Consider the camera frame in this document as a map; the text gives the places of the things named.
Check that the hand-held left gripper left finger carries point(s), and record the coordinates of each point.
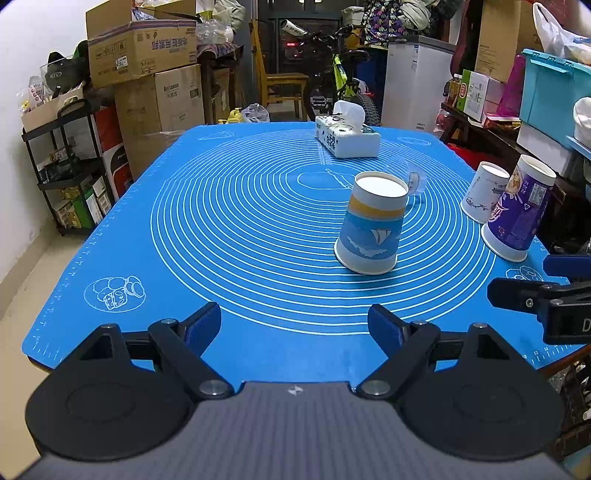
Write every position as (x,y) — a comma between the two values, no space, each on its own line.
(206,323)

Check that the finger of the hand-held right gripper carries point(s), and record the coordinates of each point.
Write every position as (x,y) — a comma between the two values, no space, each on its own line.
(565,265)
(517,295)

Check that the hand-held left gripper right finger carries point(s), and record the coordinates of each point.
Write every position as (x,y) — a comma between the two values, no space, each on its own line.
(384,326)

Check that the blue sailboat paper cup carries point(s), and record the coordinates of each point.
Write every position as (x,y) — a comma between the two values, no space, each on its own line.
(369,230)

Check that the purple paper cup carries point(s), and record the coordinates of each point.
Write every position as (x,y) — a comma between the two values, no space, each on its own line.
(517,217)

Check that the white paper cup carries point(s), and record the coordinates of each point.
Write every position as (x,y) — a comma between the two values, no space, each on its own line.
(482,196)

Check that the clear plastic cup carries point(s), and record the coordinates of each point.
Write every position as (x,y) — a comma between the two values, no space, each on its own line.
(408,177)

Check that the blue silicone mat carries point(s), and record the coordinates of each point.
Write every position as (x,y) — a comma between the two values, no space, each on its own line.
(231,230)

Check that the white plastic storage box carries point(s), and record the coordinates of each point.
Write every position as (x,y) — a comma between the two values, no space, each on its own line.
(542,147)

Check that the teal plastic storage bin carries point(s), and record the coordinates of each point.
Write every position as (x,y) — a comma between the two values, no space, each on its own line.
(554,87)

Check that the pink bag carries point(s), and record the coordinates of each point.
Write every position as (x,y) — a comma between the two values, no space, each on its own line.
(511,90)

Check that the white tissue box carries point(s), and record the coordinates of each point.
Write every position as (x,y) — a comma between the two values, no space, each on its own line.
(352,141)

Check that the green and white carton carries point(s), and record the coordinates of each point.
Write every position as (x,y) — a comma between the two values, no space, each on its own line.
(475,94)

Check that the red and white box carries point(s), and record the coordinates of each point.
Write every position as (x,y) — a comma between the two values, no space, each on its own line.
(113,152)

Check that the black shelf cart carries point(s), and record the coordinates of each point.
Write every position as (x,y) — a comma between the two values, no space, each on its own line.
(74,180)

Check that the yellow toy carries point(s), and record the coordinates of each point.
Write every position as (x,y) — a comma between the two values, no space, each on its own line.
(232,116)

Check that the large brown cardboard box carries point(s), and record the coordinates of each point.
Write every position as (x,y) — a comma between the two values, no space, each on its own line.
(159,115)

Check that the grey plastic bag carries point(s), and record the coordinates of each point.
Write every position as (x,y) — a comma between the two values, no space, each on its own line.
(255,113)

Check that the white plastic bag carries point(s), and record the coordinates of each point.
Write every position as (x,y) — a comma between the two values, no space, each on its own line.
(554,32)

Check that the white chest freezer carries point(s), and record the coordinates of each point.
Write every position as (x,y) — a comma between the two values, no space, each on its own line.
(415,83)

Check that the tall brown cardboard box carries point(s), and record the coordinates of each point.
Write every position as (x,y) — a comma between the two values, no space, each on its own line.
(501,37)

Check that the wooden chair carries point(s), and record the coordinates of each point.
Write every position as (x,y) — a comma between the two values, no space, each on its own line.
(284,85)

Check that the black and yellow bicycle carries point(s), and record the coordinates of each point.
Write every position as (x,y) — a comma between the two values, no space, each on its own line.
(341,78)

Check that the small open cardboard box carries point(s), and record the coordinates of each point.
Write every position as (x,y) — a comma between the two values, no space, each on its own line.
(46,108)

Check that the open printed cardboard box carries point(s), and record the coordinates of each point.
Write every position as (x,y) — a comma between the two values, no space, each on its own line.
(138,50)

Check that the black helmet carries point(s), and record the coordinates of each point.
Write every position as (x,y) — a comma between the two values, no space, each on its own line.
(64,71)

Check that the floral garment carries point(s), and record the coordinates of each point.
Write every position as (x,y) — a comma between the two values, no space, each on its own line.
(388,21)

